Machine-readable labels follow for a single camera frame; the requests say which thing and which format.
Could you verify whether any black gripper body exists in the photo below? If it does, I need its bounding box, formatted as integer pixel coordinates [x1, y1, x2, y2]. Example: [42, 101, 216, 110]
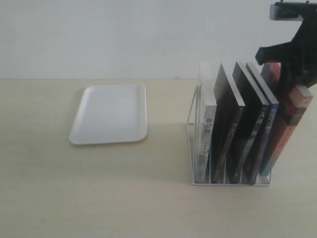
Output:
[255, 2, 317, 87]

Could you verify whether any blue moon book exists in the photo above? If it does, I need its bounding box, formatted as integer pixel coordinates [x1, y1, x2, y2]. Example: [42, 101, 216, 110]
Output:
[246, 62, 279, 177]

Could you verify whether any red orange book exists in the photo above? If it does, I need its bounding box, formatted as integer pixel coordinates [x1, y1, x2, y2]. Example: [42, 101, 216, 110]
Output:
[259, 62, 314, 176]

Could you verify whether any black book white title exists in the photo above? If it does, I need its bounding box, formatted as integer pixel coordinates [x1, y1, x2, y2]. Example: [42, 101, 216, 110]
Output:
[229, 61, 269, 183]

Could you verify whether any dark brown book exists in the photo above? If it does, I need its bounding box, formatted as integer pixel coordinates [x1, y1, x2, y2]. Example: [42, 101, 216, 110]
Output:
[211, 65, 245, 183]

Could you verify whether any white grey book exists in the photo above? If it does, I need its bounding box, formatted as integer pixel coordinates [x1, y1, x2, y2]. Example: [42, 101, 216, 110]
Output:
[195, 63, 218, 183]

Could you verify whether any white rectangular tray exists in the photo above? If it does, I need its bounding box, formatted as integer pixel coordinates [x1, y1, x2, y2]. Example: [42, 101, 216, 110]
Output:
[69, 84, 148, 145]

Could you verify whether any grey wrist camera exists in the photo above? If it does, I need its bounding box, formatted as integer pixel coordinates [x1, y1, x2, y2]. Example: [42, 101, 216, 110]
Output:
[269, 1, 303, 21]

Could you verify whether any white wire book rack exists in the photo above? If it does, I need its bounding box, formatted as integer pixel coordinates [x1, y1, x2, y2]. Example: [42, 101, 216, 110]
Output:
[187, 84, 272, 186]

